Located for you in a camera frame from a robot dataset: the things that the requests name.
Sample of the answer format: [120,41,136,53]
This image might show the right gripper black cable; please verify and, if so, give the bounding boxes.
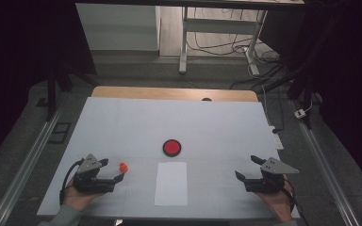
[282,178,310,226]

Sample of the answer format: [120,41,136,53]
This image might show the white cabinet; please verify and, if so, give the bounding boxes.
[74,3,161,52]

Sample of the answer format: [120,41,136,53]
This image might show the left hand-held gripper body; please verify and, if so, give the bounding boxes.
[73,153,117,194]

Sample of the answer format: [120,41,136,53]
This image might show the person's right hand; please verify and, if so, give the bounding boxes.
[255,180,295,224]

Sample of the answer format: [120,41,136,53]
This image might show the large white table mat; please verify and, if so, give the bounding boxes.
[37,96,300,219]

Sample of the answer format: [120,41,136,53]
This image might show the wooden table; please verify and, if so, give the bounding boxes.
[90,86,259,103]

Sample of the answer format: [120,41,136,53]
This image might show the white metal desk frame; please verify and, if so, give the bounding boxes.
[178,6,269,77]

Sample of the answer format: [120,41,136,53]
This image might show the metal floor rail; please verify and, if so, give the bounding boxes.
[290,100,361,226]
[0,93,69,226]

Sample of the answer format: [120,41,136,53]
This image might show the black curtain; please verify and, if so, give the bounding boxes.
[258,0,362,196]
[0,0,97,172]

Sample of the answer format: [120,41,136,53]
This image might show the person's left hand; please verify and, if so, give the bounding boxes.
[63,177,105,212]

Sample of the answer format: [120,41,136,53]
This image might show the round red ink pad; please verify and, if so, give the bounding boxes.
[162,138,183,158]

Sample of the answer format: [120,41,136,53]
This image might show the white adapter with cable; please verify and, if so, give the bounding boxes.
[294,100,315,120]

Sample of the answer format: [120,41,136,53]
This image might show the black floor plate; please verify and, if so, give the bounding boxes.
[48,121,72,144]

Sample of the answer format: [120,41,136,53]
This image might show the white power strip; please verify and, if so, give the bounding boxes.
[268,125,285,151]

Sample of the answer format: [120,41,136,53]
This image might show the black metal stand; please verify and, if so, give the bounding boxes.
[45,62,98,121]
[260,15,343,130]

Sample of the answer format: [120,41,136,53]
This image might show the small white paper sheet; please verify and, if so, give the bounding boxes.
[154,161,189,207]

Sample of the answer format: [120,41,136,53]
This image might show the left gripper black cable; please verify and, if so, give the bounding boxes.
[58,158,86,206]

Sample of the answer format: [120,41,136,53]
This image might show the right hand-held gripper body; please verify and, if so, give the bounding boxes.
[244,157,300,194]

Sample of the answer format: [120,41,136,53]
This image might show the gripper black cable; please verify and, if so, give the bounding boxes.
[58,158,86,206]
[282,178,310,226]

